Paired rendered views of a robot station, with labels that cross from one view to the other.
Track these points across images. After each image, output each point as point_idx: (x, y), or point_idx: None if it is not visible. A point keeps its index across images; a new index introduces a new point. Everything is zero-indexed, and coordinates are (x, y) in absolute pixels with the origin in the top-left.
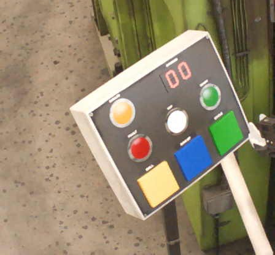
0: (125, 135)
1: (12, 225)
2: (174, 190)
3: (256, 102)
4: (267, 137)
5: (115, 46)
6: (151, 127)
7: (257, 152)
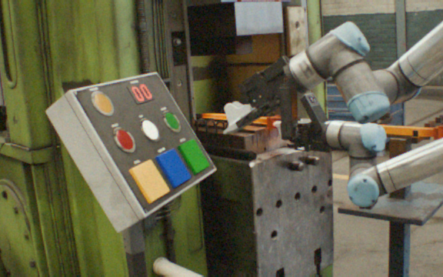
0: (109, 124)
1: None
2: (166, 191)
3: (188, 219)
4: (253, 95)
5: None
6: (129, 126)
7: (244, 121)
